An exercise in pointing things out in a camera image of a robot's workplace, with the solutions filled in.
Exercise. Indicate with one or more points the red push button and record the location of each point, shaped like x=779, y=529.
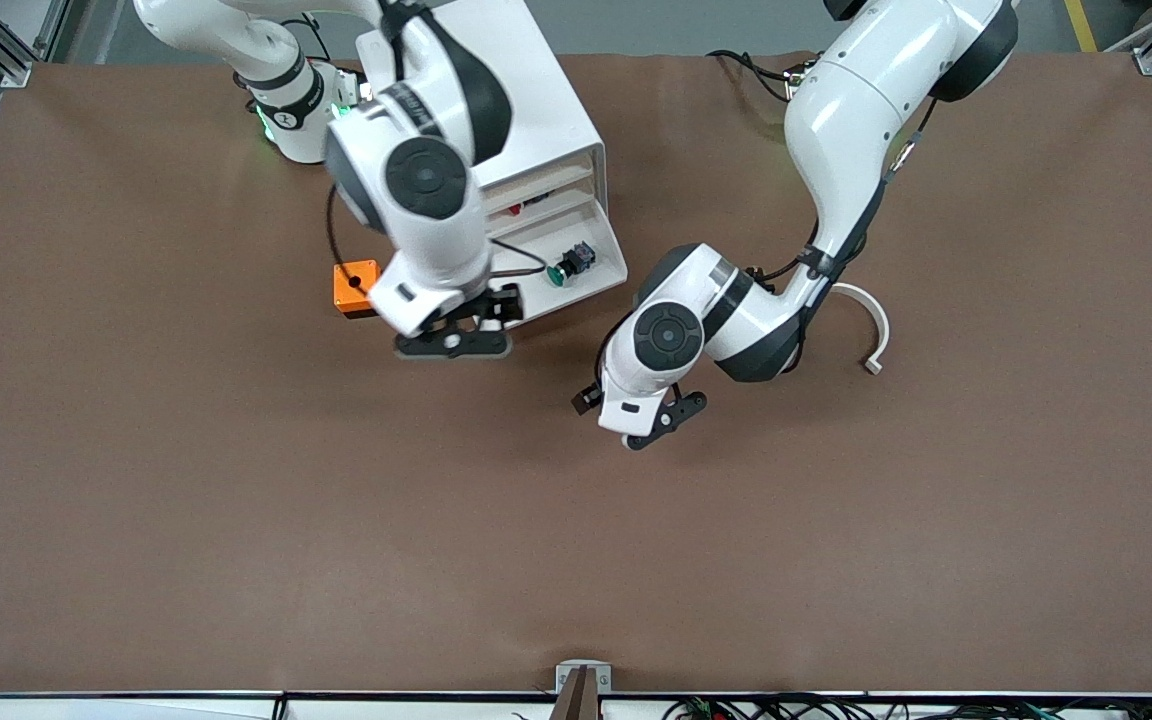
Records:
x=515, y=210

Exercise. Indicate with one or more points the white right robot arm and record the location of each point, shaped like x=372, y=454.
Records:
x=416, y=230

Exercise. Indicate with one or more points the brown table mat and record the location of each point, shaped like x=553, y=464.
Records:
x=236, y=550

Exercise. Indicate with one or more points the orange button box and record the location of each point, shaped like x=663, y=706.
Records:
x=344, y=305

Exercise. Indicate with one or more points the green push button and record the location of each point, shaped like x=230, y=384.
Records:
x=571, y=263

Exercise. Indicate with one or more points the white curved bracket piece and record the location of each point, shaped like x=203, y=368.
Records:
x=576, y=303

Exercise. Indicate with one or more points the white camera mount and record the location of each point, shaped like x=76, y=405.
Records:
x=416, y=305
x=636, y=415

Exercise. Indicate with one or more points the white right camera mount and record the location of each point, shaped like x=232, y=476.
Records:
x=416, y=305

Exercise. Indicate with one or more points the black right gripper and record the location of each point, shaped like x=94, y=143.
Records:
x=502, y=304

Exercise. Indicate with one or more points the grey metal bracket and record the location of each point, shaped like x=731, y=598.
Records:
x=584, y=672

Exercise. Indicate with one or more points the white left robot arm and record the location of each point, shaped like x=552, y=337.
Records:
x=856, y=120

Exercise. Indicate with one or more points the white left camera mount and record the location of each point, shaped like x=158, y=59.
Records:
x=636, y=415

